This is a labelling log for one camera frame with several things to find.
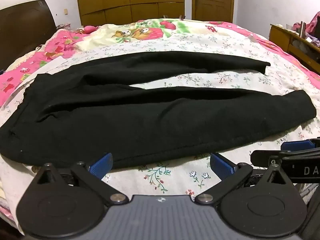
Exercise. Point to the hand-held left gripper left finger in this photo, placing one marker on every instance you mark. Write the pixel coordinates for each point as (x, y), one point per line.
(101, 166)

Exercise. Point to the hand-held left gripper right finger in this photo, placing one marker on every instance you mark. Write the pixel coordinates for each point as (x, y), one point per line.
(221, 166)

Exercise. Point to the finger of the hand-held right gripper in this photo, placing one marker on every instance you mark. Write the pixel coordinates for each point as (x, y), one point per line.
(296, 145)
(265, 157)

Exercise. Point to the black pants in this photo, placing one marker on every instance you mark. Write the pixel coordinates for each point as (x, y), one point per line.
(150, 120)

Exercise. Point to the pale folded cloth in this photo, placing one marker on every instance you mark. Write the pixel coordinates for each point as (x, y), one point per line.
(56, 65)

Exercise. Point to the wooden side desk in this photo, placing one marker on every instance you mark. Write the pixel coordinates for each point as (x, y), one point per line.
(277, 33)

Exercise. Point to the pile of small household items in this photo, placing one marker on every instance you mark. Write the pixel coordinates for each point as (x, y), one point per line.
(300, 30)

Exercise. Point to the pink cloth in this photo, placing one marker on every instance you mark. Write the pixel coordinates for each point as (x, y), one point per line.
(313, 23)

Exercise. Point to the pink strawberry printed quilt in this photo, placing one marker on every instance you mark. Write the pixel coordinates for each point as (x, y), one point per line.
(57, 45)

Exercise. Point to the dark brown headboard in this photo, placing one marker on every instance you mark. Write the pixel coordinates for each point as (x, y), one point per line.
(22, 30)

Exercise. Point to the brown wooden door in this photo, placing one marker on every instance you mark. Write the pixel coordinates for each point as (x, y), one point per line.
(215, 0)

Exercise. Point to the brown wooden wardrobe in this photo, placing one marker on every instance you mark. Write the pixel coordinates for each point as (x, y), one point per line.
(125, 0)

